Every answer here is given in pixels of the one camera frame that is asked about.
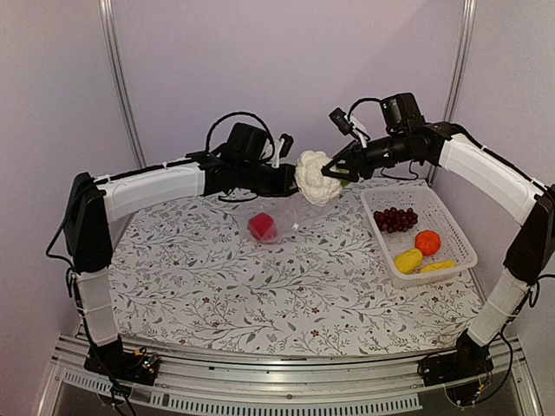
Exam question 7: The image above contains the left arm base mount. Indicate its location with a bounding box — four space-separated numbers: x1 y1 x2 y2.
84 337 160 386

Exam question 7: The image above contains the orange pumpkin toy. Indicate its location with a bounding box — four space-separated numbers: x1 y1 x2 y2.
415 230 441 257

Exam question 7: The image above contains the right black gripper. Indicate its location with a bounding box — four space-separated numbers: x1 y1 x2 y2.
322 131 413 182

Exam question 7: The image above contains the white perforated plastic basket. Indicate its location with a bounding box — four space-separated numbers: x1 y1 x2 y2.
360 185 478 289

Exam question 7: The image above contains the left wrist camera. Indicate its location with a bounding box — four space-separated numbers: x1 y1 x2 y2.
271 133 294 168

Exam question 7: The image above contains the yellow banana toy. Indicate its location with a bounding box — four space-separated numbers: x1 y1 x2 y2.
419 260 456 273

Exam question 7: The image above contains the white cauliflower toy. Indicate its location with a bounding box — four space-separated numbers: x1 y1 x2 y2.
295 151 343 207

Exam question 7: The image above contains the yellow lemon toy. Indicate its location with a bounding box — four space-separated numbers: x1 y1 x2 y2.
394 248 423 274

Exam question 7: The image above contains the left black looped cable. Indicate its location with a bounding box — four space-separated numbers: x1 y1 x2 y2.
204 112 277 157

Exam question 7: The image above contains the dark red grapes toy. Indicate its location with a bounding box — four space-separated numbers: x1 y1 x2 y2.
373 207 419 233

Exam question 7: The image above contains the aluminium front rail frame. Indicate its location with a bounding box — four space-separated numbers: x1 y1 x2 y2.
36 335 544 415

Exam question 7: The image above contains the floral patterned table mat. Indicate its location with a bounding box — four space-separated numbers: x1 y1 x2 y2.
109 184 481 355

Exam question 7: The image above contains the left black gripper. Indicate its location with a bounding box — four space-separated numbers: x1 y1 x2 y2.
238 160 306 198

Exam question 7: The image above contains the left aluminium corner post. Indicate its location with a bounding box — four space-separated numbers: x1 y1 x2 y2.
98 0 147 168

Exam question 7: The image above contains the clear zip top bag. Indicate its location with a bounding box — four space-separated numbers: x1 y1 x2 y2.
237 193 339 244

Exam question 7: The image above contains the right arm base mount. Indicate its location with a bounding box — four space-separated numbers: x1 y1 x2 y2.
417 329 493 387

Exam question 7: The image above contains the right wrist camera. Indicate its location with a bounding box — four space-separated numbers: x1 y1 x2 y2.
329 107 370 148

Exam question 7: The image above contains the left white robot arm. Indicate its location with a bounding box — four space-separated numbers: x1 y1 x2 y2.
63 123 297 376

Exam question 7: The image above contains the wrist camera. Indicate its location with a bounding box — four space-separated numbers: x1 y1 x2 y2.
329 107 370 148
271 133 294 168

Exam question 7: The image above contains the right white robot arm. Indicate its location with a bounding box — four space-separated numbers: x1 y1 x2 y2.
322 93 554 378

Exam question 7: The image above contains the red bell pepper toy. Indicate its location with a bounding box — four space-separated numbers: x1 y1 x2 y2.
247 212 278 243

